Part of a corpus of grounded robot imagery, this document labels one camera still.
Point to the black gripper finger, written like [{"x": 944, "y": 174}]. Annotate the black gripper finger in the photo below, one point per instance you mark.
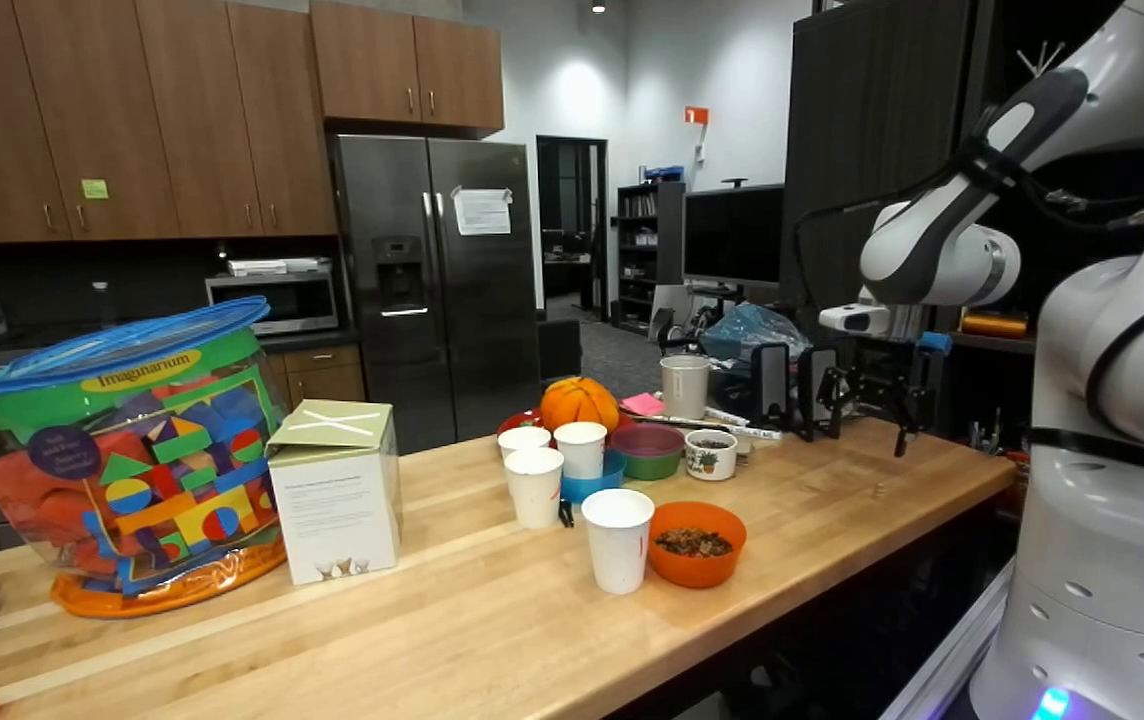
[{"x": 904, "y": 424}]

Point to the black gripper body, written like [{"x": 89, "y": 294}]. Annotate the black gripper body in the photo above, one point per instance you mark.
[{"x": 886, "y": 378}]

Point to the orange plastic bowl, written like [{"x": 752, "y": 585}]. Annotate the orange plastic bowl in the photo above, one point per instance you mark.
[{"x": 694, "y": 546}]

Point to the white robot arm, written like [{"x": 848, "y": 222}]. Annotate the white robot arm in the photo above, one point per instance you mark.
[{"x": 1068, "y": 643}]

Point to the grey tall cup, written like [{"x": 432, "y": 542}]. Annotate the grey tall cup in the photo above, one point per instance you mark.
[{"x": 685, "y": 385}]

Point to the green and maroon bowl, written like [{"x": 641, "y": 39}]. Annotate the green and maroon bowl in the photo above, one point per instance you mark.
[{"x": 651, "y": 449}]

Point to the blue plastic bowl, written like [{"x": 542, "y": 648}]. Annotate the blue plastic bowl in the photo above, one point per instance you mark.
[{"x": 581, "y": 491}]

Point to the front white paper cup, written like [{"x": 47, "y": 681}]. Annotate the front white paper cup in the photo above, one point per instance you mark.
[{"x": 619, "y": 539}]

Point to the white paper cup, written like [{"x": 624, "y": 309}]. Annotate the white paper cup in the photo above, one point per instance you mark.
[
  {"x": 532, "y": 484},
  {"x": 521, "y": 439},
  {"x": 619, "y": 539}
]

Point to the white cup in blue bowl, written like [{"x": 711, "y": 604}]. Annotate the white cup in blue bowl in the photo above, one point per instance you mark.
[{"x": 581, "y": 446}]

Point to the left white paper cup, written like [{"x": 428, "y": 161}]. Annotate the left white paper cup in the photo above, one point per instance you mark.
[{"x": 532, "y": 484}]

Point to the rear white paper cup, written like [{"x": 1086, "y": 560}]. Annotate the rear white paper cup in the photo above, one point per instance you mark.
[{"x": 521, "y": 439}]

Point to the right black speaker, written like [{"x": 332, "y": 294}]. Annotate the right black speaker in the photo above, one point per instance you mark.
[{"x": 819, "y": 389}]

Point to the black speaker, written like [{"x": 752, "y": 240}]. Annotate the black speaker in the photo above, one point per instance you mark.
[
  {"x": 819, "y": 389},
  {"x": 774, "y": 385}
]

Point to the left black speaker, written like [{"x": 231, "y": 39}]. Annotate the left black speaker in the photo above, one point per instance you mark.
[{"x": 774, "y": 385}]

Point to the blue plastic snack bag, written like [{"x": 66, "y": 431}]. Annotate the blue plastic snack bag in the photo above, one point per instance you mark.
[{"x": 746, "y": 327}]

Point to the dark shelving unit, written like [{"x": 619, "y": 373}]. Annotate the dark shelving unit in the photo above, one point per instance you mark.
[{"x": 877, "y": 98}]

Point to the orange pumpkin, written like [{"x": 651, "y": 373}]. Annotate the orange pumpkin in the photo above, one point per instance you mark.
[{"x": 577, "y": 399}]

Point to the red plate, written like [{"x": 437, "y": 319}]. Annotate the red plate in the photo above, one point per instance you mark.
[{"x": 530, "y": 418}]

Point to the paper sheet on refrigerator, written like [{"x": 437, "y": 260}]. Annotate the paper sheet on refrigerator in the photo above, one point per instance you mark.
[{"x": 483, "y": 209}]

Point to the black stainless refrigerator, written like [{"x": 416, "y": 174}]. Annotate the black stainless refrigerator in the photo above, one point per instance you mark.
[{"x": 449, "y": 327}]

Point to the white coffee filter box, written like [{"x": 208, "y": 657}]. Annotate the white coffee filter box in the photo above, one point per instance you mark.
[{"x": 338, "y": 491}]

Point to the silver microwave oven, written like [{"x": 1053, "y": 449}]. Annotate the silver microwave oven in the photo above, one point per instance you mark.
[{"x": 303, "y": 294}]

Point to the upper wooden cabinets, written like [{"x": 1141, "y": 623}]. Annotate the upper wooden cabinets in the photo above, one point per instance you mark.
[{"x": 207, "y": 119}]

